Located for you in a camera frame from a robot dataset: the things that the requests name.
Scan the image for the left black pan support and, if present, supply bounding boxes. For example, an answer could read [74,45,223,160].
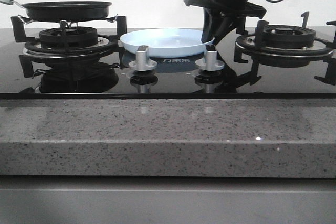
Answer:
[11,15,127,60]

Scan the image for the black frying pan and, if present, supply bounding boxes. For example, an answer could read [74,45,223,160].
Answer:
[0,0,113,23]

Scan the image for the left silver stove knob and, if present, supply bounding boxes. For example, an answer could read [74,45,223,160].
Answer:
[129,45,158,72]

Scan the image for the black gas burner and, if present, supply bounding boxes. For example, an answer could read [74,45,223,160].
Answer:
[262,25,316,49]
[39,27,98,49]

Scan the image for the right silver stove knob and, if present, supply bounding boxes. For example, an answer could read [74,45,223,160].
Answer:
[195,44,225,71]

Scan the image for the left black gas burner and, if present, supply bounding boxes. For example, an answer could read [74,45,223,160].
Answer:
[39,27,98,49]

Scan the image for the light blue plate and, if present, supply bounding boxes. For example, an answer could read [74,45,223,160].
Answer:
[120,28,213,58]

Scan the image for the silver stove knob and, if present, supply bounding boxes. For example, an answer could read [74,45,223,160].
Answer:
[195,44,225,71]
[129,45,158,72]

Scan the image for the right black gas burner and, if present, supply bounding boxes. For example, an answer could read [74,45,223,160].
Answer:
[262,25,316,49]

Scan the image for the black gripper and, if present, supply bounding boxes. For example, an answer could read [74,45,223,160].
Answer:
[184,0,266,45]

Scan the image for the black glass gas cooktop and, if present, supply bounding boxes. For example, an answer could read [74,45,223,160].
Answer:
[1,29,335,100]

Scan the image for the wire pan reducer ring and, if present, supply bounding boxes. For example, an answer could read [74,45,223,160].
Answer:
[18,14,118,31]

